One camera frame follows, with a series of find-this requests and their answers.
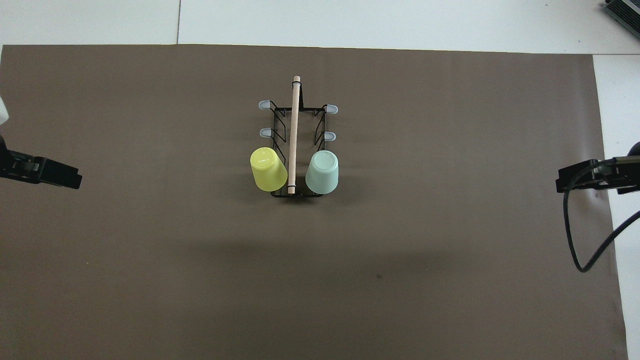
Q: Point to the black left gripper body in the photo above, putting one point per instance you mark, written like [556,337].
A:
[20,169]

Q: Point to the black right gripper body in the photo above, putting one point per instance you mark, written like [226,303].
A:
[625,176]

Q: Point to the yellow plastic cup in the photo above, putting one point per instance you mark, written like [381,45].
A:
[269,170]

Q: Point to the light green plastic cup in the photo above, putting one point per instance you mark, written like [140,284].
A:
[322,172]

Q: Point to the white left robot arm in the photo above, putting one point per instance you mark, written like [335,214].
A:
[2,112]

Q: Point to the brown table mat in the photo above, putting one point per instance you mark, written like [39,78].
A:
[200,250]

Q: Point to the dark ribbed device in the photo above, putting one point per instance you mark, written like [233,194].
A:
[625,11]

